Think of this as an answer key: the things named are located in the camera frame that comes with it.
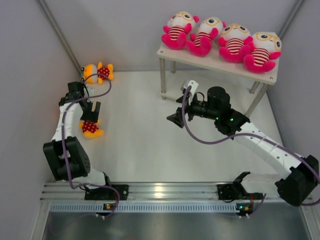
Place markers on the white slotted cable duct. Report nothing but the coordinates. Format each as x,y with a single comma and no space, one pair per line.
148,207

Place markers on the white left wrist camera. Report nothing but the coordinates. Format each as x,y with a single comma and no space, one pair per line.
89,91

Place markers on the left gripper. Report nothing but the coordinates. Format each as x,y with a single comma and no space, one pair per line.
91,116

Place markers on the orange plush rear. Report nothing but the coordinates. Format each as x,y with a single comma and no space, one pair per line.
96,74

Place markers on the pink panda plush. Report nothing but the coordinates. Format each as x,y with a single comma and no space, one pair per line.
265,48
200,43
178,28
234,43

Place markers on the white two-tier shelf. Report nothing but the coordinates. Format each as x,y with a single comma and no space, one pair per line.
245,88

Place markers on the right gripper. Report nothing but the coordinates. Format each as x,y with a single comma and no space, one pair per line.
177,118

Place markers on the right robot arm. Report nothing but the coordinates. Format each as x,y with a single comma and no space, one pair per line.
296,176

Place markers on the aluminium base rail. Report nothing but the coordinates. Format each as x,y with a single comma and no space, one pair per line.
148,192

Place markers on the aluminium left frame rail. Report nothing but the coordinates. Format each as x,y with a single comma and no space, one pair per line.
81,78

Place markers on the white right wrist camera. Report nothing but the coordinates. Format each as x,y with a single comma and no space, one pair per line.
192,85

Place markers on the orange plush polka dress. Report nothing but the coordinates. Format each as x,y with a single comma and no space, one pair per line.
90,129

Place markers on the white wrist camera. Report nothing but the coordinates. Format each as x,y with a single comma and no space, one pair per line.
89,91
192,85

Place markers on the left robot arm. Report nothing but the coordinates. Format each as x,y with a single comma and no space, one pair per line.
66,157

